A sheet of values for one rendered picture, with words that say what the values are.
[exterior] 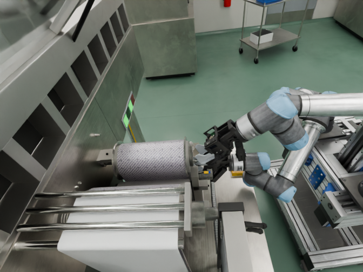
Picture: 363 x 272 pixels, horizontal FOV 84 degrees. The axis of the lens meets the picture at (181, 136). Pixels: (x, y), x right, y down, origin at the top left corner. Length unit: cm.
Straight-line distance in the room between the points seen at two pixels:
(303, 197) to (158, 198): 162
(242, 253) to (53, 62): 64
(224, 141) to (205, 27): 468
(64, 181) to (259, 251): 76
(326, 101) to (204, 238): 69
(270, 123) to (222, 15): 469
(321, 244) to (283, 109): 138
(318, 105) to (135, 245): 66
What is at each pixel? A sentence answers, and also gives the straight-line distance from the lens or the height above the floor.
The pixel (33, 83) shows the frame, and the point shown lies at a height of 162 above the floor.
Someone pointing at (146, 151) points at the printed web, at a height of 131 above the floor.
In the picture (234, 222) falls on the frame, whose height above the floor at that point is 144.
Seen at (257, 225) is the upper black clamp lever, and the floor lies 137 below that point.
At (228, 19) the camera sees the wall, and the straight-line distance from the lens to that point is 525.
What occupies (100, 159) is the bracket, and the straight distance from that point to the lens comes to 79.
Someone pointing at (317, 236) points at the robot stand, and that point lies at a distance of 186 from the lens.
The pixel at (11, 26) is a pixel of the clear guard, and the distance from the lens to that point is 44.
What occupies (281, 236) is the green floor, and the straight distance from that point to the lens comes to 201.
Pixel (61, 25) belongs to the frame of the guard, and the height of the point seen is 168.
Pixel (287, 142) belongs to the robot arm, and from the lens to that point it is 68.
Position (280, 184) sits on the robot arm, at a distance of 95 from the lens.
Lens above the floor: 184
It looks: 46 degrees down
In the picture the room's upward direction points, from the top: 10 degrees counter-clockwise
